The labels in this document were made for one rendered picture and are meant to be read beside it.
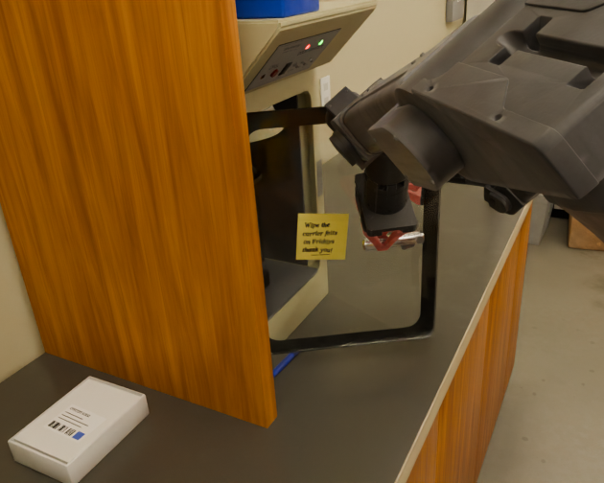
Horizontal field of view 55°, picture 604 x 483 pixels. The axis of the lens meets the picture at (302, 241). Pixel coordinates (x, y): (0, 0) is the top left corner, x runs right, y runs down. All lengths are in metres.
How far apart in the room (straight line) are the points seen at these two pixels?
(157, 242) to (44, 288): 0.31
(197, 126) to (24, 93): 0.30
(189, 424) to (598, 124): 0.83
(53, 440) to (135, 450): 0.12
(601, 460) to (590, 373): 0.48
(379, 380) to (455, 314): 0.25
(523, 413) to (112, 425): 1.78
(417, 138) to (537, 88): 0.06
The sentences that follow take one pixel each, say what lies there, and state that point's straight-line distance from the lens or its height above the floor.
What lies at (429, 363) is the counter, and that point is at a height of 0.94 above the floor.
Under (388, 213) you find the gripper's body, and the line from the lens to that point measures 0.76.
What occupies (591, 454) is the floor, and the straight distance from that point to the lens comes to 2.34.
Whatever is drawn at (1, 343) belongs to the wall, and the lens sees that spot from 1.20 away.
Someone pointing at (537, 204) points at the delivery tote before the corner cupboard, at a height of 0.26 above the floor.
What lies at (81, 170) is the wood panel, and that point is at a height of 1.32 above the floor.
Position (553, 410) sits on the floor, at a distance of 2.47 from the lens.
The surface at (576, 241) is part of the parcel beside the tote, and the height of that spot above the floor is 0.05.
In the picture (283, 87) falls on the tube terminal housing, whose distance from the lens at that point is 0.98.
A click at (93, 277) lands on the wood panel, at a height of 1.14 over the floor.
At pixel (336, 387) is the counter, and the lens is 0.99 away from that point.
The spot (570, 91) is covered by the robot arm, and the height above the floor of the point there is 1.53.
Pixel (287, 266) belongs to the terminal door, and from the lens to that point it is 0.90.
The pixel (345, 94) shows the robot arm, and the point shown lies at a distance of 0.74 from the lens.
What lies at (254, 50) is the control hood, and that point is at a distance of 0.76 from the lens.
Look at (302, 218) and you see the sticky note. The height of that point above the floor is 1.23.
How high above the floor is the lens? 1.57
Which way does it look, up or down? 25 degrees down
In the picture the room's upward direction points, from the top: 4 degrees counter-clockwise
